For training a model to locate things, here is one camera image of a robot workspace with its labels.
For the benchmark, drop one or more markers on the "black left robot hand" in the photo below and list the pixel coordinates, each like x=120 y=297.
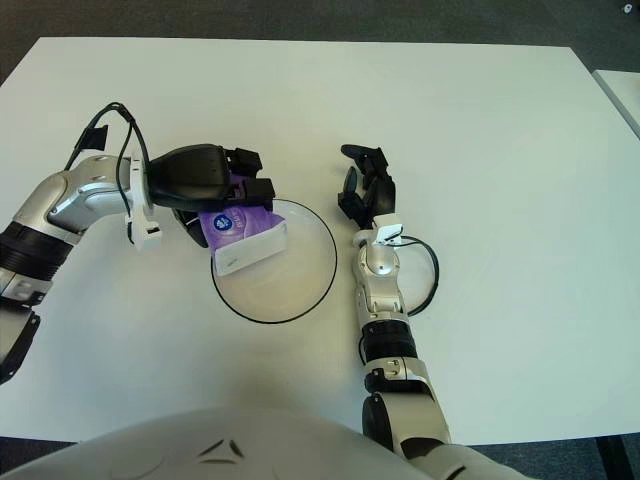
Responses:
x=190 y=175

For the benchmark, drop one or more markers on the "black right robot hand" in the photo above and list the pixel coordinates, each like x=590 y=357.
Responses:
x=382 y=197

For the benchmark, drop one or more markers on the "purple tissue paper pack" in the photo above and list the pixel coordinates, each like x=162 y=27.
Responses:
x=245 y=235

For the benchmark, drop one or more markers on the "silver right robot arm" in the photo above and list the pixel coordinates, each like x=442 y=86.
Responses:
x=380 y=270

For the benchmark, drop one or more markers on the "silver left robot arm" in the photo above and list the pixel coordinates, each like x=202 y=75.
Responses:
x=65 y=200

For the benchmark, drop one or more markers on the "white plate with black rim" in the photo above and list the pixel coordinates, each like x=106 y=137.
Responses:
x=280 y=290

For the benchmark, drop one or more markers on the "white neighbouring table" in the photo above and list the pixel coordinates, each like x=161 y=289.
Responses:
x=625 y=92

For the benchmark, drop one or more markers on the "grey robot torso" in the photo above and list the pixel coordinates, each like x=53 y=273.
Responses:
x=200 y=445

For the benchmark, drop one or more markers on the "small grey floor object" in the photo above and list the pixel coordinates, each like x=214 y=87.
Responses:
x=628 y=9

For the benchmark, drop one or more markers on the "black table leg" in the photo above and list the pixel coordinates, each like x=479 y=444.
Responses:
x=612 y=462

